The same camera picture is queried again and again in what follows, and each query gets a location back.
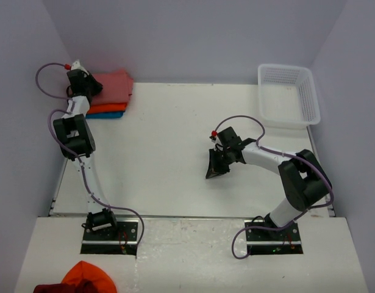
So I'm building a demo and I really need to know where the folded blue t shirt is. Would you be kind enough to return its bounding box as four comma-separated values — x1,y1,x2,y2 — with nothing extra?
86,111,124,119

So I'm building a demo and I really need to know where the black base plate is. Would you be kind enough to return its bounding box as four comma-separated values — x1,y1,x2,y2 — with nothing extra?
245,223,303,256
80,219,138,256

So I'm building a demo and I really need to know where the white plastic basket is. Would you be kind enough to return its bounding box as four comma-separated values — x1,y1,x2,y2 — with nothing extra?
258,63,321,129

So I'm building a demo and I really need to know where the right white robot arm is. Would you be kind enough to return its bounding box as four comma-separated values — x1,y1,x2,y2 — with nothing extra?
205,127,332,240

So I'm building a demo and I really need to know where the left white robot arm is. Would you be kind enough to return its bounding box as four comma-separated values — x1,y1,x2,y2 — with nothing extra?
52,64,119,240

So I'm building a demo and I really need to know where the dark red cloth at front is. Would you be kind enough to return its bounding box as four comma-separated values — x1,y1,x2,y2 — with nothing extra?
33,281,98,293

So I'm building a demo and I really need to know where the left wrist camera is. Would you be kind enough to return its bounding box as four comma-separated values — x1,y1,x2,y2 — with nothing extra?
71,59,85,71

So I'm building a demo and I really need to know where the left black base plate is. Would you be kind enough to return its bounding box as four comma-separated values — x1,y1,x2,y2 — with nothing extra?
80,219,138,256

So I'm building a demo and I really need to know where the folded orange t shirt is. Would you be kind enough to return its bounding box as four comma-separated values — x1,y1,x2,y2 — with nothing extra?
87,103,128,114

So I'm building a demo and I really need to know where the orange cloth at front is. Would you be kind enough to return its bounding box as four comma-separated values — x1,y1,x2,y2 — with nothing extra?
62,261,118,293

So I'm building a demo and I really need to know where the pink t shirt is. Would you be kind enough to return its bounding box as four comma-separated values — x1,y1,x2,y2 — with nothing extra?
91,69,134,106

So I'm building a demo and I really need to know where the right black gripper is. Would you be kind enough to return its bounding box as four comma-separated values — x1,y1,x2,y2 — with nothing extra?
206,148,234,179

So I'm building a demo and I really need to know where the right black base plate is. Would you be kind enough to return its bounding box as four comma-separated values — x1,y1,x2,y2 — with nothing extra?
245,223,303,256

